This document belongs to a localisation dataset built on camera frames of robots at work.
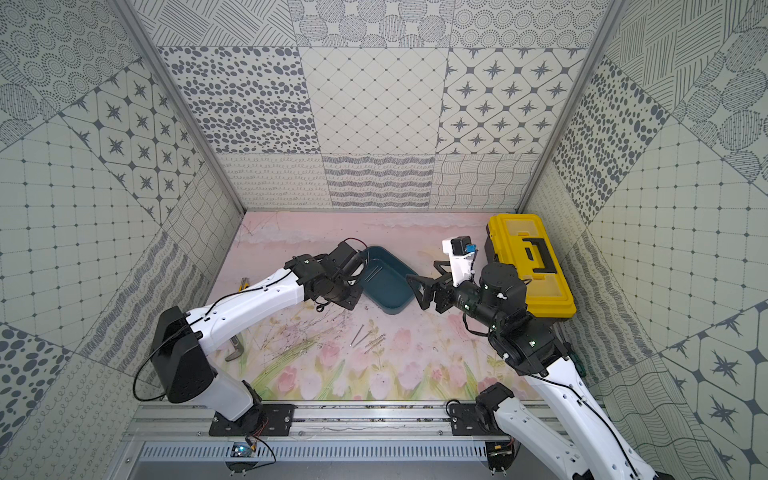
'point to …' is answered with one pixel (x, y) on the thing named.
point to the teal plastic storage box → (386, 283)
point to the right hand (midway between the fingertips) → (422, 274)
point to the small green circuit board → (241, 450)
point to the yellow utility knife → (244, 283)
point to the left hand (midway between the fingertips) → (356, 290)
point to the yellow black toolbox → (525, 243)
